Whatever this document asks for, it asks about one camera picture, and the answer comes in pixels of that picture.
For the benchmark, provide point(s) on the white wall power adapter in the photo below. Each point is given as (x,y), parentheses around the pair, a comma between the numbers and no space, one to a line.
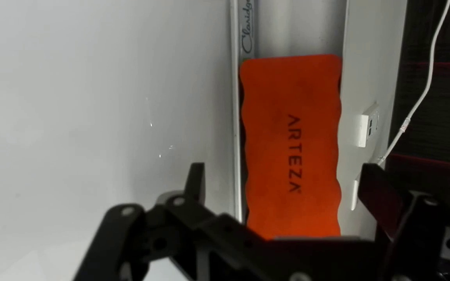
(368,125)

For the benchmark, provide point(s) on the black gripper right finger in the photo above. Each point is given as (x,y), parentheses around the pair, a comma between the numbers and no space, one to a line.
(416,227)

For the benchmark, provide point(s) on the orange whiteboard eraser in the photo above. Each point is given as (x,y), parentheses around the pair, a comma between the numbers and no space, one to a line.
(291,113)

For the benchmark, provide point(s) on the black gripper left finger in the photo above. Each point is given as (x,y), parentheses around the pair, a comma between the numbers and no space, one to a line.
(180,228)

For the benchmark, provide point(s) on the large white wall whiteboard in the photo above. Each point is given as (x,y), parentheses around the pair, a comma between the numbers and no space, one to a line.
(105,102)

